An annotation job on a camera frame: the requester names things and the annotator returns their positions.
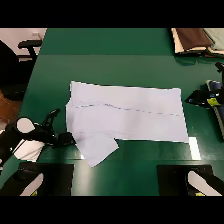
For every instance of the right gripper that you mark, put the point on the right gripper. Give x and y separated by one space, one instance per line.
201 98

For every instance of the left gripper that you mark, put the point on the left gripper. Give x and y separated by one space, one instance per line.
65 139

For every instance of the white shirt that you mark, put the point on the white shirt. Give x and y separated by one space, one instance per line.
133 111

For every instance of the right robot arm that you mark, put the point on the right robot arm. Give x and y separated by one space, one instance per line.
203 181

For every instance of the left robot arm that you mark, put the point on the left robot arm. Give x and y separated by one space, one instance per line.
23 133

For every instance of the brown garment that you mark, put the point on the brown garment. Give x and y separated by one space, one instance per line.
192 38

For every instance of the grey-green garment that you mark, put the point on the grey-green garment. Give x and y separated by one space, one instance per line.
216 38

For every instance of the black office chair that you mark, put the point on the black office chair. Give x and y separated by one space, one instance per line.
13 71

